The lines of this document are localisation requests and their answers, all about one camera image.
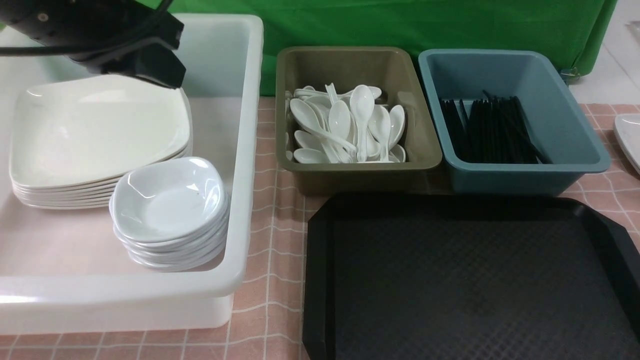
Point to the olive green plastic bin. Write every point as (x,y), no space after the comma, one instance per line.
(390,75)

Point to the white ceramic soup spoon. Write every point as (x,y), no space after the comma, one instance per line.
(362,103)

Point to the stack of white square plates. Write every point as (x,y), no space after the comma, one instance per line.
(65,195)

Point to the white plate at right edge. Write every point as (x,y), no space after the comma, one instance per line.
(627,133)

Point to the pile of black chopsticks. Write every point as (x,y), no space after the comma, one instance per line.
(479,133)

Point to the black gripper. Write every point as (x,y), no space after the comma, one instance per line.
(107,37)

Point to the small white bowl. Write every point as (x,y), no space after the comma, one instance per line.
(169,200)

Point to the pink checkered tablecloth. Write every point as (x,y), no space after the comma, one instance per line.
(266,317)

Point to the white square rice plate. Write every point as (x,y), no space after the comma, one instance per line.
(107,87)

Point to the black chopsticks pair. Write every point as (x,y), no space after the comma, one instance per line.
(517,124)

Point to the blue plastic bin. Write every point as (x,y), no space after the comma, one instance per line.
(556,123)

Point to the green backdrop cloth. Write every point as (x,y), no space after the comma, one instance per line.
(568,32)

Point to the black serving tray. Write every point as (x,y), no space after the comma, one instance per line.
(399,276)

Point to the pile of white soup spoons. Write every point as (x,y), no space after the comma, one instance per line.
(335,138)

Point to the stack of small white bowls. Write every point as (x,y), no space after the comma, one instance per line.
(177,255)

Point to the large white plastic tub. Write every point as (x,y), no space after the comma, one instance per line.
(65,271)

